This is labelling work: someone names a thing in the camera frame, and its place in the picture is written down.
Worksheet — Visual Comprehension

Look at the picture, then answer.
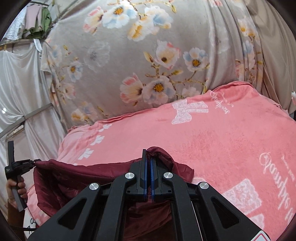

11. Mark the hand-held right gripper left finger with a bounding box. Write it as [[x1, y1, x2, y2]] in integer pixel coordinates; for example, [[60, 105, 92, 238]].
[[28, 149, 147, 241]]

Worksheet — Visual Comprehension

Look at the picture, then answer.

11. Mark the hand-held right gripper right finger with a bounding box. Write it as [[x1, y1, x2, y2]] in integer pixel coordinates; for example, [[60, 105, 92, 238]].
[[150, 159, 262, 241]]

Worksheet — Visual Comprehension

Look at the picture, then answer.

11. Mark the maroon puffer jacket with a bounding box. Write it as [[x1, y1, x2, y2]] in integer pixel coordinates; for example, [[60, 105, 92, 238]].
[[33, 146, 195, 241]]

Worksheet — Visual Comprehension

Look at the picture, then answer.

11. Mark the person's left forearm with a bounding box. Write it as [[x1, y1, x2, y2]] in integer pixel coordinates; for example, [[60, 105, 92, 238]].
[[7, 199, 26, 241]]

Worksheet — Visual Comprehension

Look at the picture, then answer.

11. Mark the person's left hand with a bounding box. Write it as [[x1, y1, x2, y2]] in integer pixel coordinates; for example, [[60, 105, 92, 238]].
[[6, 179, 28, 204]]

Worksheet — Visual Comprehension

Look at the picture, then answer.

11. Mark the grey curtain tieback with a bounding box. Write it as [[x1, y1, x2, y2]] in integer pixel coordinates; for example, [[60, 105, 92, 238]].
[[0, 103, 55, 139]]

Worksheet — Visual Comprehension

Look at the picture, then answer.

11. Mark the pink printed blanket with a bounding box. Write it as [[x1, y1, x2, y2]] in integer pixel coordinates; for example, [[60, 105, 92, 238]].
[[26, 82, 296, 241]]

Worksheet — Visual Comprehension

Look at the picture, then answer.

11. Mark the white satin curtain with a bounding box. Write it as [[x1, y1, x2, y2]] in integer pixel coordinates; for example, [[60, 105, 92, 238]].
[[0, 39, 67, 209]]

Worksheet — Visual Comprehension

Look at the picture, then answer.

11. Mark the grey floral sheet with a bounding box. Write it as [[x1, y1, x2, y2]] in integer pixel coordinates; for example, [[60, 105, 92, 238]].
[[40, 0, 266, 132]]

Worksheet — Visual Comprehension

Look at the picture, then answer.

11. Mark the green hanging garment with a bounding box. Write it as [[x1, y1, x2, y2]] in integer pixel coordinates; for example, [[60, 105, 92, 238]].
[[39, 6, 52, 39]]

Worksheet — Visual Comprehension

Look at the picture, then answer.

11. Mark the pink hanging garment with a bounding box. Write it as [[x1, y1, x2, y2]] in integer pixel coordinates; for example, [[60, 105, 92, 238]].
[[24, 5, 43, 29]]

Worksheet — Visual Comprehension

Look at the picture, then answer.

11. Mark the beige curtain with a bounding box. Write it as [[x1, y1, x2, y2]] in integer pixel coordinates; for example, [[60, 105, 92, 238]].
[[245, 0, 296, 116]]

